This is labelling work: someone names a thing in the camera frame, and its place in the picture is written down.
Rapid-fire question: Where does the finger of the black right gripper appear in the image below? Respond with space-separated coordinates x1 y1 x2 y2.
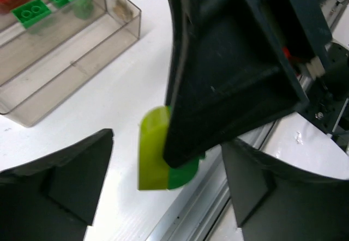
163 0 308 168

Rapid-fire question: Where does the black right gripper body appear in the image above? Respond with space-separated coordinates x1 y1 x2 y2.
261 0 348 132

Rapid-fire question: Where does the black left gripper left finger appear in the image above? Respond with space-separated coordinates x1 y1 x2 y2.
1 129 113 241

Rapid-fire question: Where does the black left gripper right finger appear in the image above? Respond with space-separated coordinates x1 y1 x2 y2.
222 138 348 240

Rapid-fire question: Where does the lime and green rounded lego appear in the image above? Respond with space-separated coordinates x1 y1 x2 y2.
137 106 206 191

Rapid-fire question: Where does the small green lego piece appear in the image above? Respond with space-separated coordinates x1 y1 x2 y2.
68 0 94 20

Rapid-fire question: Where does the green lego brick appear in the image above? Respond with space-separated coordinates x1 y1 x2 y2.
11 0 52 29

